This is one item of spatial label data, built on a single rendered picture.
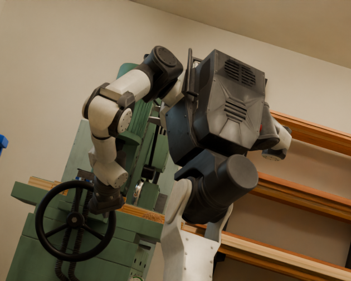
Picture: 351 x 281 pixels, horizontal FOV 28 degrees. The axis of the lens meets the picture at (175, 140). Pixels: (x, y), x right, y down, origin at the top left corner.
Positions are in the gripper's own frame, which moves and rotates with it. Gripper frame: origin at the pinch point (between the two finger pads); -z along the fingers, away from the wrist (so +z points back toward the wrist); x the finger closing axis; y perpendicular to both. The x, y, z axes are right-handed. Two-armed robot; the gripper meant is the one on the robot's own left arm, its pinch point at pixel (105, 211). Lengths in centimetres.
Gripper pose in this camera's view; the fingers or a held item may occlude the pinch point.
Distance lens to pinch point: 242.9
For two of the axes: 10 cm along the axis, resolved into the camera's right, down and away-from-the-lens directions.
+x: 9.2, -2.2, 3.3
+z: 1.1, -6.6, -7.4
